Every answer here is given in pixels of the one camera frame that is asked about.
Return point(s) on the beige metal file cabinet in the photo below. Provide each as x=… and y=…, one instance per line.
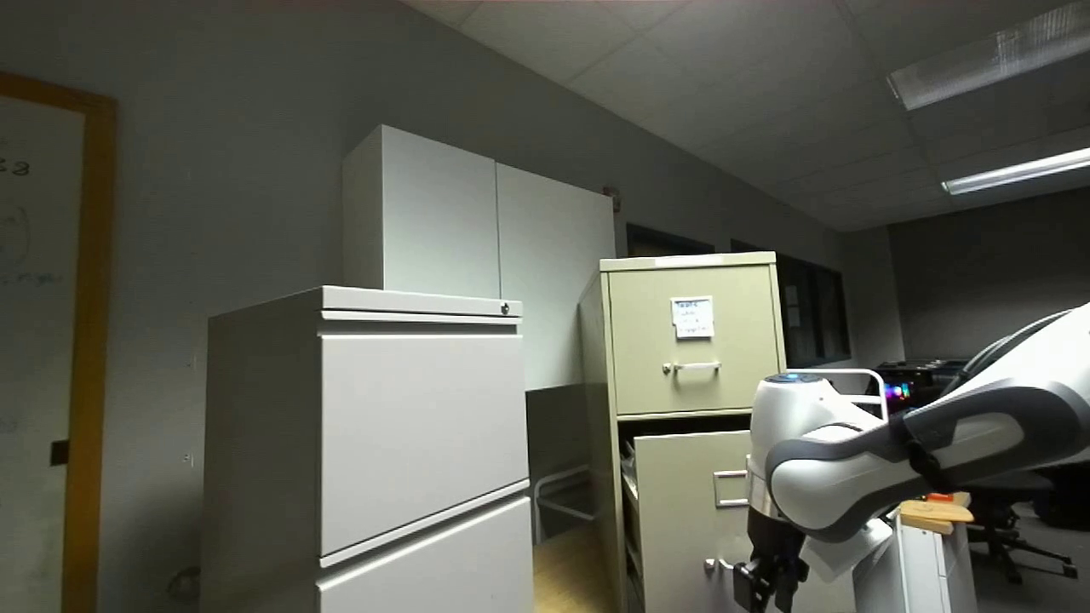
x=692, y=374

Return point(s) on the light wooden block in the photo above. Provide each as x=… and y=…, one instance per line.
x=933, y=511

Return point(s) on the wooden framed whiteboard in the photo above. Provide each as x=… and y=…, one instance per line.
x=45, y=340

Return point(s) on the white pedestal stand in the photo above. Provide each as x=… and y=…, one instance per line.
x=906, y=573

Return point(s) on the black office chair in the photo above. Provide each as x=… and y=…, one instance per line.
x=1016, y=531

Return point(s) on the narrow fluorescent ceiling light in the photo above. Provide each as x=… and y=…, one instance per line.
x=1016, y=172

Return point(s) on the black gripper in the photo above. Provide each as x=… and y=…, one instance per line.
x=779, y=560

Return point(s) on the tall white storage cabinet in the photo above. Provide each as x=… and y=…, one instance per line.
x=478, y=225

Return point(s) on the large fluorescent ceiling light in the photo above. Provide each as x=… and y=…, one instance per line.
x=988, y=56

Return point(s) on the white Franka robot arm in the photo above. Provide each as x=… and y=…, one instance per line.
x=966, y=427

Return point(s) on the beige file cabinet drawer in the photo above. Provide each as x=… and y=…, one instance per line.
x=681, y=511

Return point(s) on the white paper label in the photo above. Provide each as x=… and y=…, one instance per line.
x=692, y=319

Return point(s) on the grey lateral file cabinet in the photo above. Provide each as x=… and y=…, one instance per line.
x=386, y=454

